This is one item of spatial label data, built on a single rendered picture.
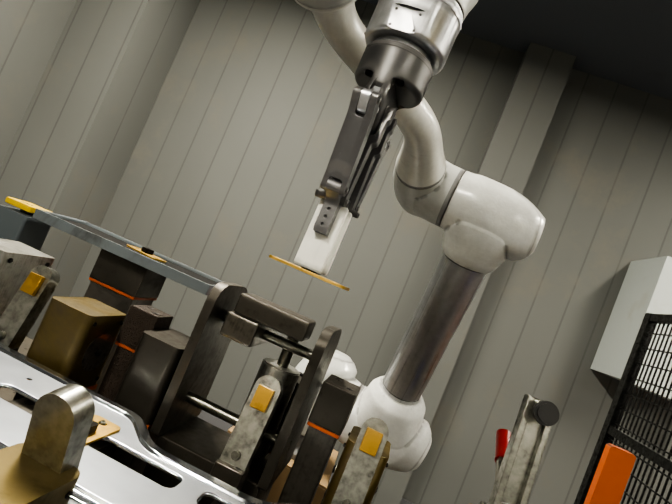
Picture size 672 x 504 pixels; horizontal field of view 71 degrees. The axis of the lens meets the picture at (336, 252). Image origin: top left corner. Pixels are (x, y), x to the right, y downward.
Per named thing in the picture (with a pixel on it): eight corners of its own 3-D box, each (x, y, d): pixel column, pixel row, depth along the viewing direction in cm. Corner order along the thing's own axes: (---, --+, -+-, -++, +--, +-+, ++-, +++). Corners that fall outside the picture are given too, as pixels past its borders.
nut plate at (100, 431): (70, 452, 46) (75, 441, 46) (39, 435, 47) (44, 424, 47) (121, 430, 54) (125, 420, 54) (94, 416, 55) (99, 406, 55)
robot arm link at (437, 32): (377, -33, 45) (353, 22, 45) (467, -10, 43) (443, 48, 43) (385, 24, 54) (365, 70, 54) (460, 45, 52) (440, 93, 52)
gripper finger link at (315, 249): (349, 209, 47) (348, 208, 46) (321, 274, 46) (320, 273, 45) (322, 199, 47) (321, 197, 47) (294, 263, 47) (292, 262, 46)
